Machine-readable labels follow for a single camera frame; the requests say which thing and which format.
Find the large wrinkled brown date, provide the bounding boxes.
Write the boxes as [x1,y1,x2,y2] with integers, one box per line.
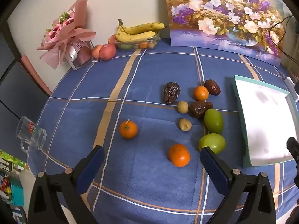
[163,82,181,105]

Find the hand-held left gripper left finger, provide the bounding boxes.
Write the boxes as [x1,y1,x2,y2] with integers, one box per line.
[27,145,105,224]

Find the orange mandarin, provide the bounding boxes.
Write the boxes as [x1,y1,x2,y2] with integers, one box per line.
[169,144,191,167]
[193,86,209,101]

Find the beige longan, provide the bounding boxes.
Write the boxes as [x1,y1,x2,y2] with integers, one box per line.
[177,101,189,114]
[179,119,192,131]

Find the pink flower bouquet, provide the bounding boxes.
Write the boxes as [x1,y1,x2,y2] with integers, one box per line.
[36,0,97,70]

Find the green jujube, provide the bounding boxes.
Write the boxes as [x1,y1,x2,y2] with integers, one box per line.
[204,108,224,134]
[198,133,226,155]

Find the green printed box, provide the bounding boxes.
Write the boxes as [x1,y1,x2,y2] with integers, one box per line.
[0,149,30,171]

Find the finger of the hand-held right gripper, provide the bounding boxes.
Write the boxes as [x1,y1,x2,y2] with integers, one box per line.
[286,136,299,168]

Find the orange peach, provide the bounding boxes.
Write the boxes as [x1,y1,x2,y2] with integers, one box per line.
[91,45,103,59]

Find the white tray with teal rim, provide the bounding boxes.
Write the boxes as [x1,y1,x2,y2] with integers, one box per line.
[232,75,299,168]

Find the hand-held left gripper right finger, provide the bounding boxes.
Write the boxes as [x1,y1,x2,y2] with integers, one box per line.
[200,146,277,224]

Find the red apple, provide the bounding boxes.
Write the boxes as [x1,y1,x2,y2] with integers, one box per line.
[99,43,117,61]

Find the glass mug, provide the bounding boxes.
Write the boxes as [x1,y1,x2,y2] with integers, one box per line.
[16,116,47,153]

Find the flower painting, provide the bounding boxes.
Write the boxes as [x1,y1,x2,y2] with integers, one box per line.
[162,0,286,67]

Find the teal box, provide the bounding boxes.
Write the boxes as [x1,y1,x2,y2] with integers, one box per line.
[0,170,25,207]

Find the clear plastic fruit container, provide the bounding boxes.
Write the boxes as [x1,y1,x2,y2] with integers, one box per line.
[114,31,161,51]

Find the blue plaid tablecloth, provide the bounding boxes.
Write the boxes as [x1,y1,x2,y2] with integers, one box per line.
[27,37,299,224]

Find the black cable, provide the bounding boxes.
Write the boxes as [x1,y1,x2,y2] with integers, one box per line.
[269,15,299,61]

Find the orange with stem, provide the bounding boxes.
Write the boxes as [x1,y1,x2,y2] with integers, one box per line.
[119,120,138,139]

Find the reddish brown date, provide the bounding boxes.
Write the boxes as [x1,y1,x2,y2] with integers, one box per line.
[204,79,221,96]

